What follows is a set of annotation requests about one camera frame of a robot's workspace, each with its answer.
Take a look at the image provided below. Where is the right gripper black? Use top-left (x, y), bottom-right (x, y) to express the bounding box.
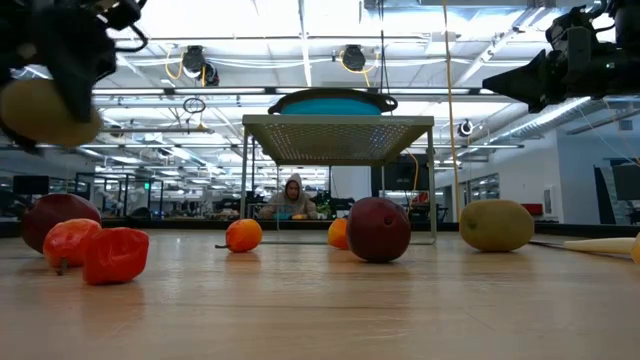
top-left (482, 0), bottom-right (640, 114)

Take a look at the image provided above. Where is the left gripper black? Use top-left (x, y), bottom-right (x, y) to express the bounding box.
top-left (0, 0), bottom-right (121, 155)

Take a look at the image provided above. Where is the brown kiwi fruit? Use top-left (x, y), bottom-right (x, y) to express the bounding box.
top-left (458, 198), bottom-right (536, 253)
top-left (0, 77), bottom-right (104, 149)

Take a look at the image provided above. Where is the dark red round fruit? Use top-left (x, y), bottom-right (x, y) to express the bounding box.
top-left (345, 196), bottom-right (413, 264)
top-left (20, 193), bottom-right (104, 255)

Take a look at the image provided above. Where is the small orange-red pepper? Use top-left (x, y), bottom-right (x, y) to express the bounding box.
top-left (42, 218), bottom-right (104, 277)
top-left (82, 227), bottom-right (151, 287)
top-left (327, 217), bottom-right (351, 251)
top-left (214, 218), bottom-right (264, 254)

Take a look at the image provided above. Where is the blue collapsible colander bowl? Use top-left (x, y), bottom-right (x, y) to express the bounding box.
top-left (267, 87), bottom-right (399, 117)

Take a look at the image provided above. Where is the black monitor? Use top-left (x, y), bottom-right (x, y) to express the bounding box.
top-left (12, 174), bottom-right (50, 196)
top-left (370, 154), bottom-right (431, 192)

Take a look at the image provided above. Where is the person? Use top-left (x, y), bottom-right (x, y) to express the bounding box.
top-left (257, 172), bottom-right (320, 221)

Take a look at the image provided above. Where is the yellow hanging cable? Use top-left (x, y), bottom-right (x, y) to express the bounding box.
top-left (441, 0), bottom-right (464, 221)

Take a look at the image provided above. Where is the black aluminium frame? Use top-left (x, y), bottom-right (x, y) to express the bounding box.
top-left (0, 215), bottom-right (640, 239)

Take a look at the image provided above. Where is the knife with cream handle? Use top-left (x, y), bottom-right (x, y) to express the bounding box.
top-left (529, 236), bottom-right (637, 260)

